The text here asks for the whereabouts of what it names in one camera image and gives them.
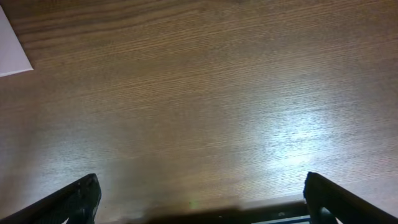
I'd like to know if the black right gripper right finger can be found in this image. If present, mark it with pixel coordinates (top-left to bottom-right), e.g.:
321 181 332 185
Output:
303 172 397 224

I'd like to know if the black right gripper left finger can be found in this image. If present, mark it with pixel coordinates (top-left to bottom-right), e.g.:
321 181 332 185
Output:
1 174 101 224

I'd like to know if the pink cardboard box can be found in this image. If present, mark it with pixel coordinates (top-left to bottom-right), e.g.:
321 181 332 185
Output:
0 7 33 77

